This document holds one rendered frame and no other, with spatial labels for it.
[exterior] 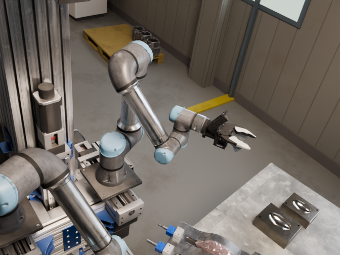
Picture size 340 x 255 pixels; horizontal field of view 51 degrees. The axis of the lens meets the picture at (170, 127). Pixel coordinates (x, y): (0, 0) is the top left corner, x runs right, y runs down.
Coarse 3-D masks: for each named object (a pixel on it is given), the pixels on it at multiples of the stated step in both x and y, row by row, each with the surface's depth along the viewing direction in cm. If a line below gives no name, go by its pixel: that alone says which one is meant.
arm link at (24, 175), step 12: (12, 156) 102; (24, 156) 101; (0, 168) 97; (12, 168) 97; (24, 168) 99; (36, 168) 101; (0, 180) 94; (12, 180) 95; (24, 180) 98; (36, 180) 101; (0, 192) 93; (12, 192) 95; (24, 192) 98; (0, 204) 94; (12, 204) 96
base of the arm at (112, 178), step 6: (96, 168) 174; (102, 168) 166; (120, 168) 167; (96, 174) 171; (102, 174) 167; (108, 174) 166; (114, 174) 167; (120, 174) 169; (126, 174) 175; (102, 180) 168; (108, 180) 169; (114, 180) 168; (120, 180) 170; (108, 186) 169; (114, 186) 170
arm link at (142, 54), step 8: (136, 40) 149; (128, 48) 142; (136, 48) 143; (144, 48) 146; (136, 56) 141; (144, 56) 145; (152, 56) 151; (144, 64) 146; (136, 72) 143; (144, 72) 150; (128, 112) 162; (120, 120) 168; (128, 120) 164; (136, 120) 166; (120, 128) 167; (128, 128) 166; (136, 128) 168; (128, 136) 167; (136, 136) 170
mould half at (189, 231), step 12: (192, 228) 179; (168, 240) 172; (180, 240) 173; (204, 240) 173; (216, 240) 171; (228, 240) 172; (180, 252) 168; (192, 252) 168; (204, 252) 166; (240, 252) 170
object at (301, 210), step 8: (288, 200) 202; (296, 200) 203; (304, 200) 204; (280, 208) 203; (288, 208) 199; (296, 208) 198; (304, 208) 201; (312, 208) 200; (296, 216) 197; (304, 216) 195; (312, 216) 195; (304, 224) 195
